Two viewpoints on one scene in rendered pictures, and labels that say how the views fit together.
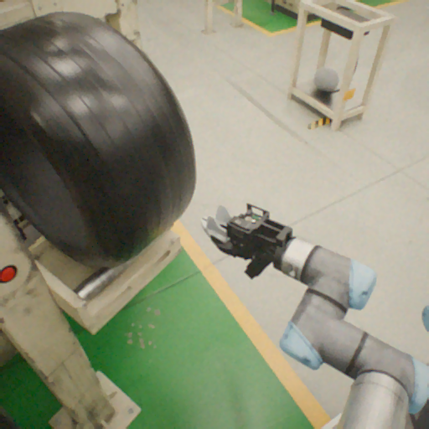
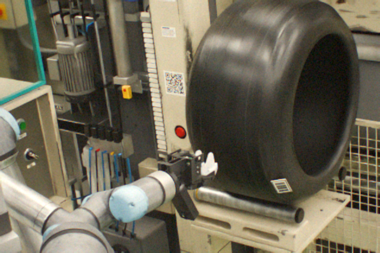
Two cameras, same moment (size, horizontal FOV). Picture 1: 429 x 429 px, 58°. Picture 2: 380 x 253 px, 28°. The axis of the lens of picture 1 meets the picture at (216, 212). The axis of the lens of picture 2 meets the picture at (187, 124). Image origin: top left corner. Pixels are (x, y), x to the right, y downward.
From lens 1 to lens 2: 1.81 m
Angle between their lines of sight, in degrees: 74
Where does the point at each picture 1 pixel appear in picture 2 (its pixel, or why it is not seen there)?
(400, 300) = not seen: outside the picture
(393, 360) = (67, 216)
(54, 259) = not seen: hidden behind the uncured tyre
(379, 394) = (43, 199)
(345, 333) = (90, 202)
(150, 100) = (247, 64)
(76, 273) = not seen: hidden behind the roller
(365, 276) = (120, 190)
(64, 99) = (210, 34)
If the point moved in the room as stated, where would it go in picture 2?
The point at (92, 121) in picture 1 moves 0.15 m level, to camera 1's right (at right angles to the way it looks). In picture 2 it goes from (206, 52) to (211, 70)
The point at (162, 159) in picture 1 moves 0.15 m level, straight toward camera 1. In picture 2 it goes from (227, 105) to (170, 115)
